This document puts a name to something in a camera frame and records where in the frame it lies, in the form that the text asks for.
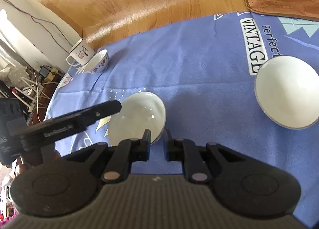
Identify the floral bowl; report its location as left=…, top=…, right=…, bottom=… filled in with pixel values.
left=254, top=56, right=318, bottom=130
left=84, top=49, right=109, bottom=73
left=108, top=92, right=166, bottom=146

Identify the white enamel mug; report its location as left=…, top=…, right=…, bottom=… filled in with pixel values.
left=66, top=38, right=95, bottom=67

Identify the blue patterned tablecloth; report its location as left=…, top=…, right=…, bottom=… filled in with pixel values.
left=45, top=12, right=318, bottom=227

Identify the floor clutter of cables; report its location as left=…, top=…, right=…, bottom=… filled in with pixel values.
left=1, top=64, right=64, bottom=126

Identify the thin black wall cable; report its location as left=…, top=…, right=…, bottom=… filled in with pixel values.
left=0, top=0, right=70, bottom=54

